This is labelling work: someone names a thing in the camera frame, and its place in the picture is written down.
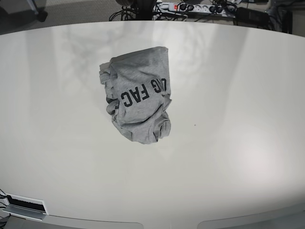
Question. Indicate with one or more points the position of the grey t-shirt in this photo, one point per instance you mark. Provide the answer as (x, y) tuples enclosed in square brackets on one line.
[(138, 93)]

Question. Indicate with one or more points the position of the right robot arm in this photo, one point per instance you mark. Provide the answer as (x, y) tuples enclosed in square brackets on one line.
[(41, 15)]

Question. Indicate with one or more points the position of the white power strip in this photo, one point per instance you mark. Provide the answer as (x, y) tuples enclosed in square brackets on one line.
[(183, 8)]

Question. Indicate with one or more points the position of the black power adapter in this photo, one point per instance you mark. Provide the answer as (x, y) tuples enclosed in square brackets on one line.
[(253, 17)]

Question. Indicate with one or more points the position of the grey cable tray slot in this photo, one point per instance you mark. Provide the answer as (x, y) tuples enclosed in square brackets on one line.
[(24, 207)]

